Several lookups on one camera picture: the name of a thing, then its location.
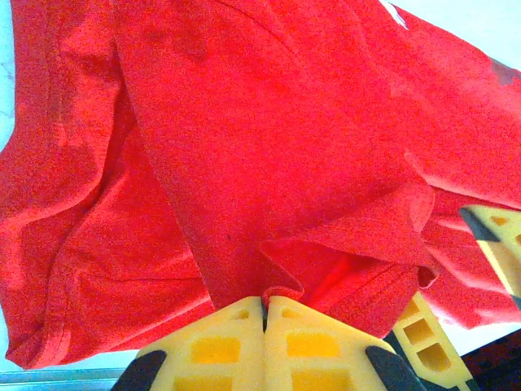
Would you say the red t-shirt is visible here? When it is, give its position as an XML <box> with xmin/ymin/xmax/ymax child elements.
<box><xmin>0</xmin><ymin>0</ymin><xmax>521</xmax><ymax>370</ymax></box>

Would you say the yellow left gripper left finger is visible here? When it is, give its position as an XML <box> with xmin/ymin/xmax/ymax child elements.
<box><xmin>116</xmin><ymin>296</ymin><xmax>268</xmax><ymax>391</ymax></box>

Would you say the wide aluminium base rail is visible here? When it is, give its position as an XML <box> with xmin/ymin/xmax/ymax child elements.
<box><xmin>0</xmin><ymin>367</ymin><xmax>138</xmax><ymax>391</ymax></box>

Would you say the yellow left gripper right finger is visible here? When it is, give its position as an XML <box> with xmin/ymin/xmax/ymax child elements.
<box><xmin>263</xmin><ymin>295</ymin><xmax>427</xmax><ymax>391</ymax></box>

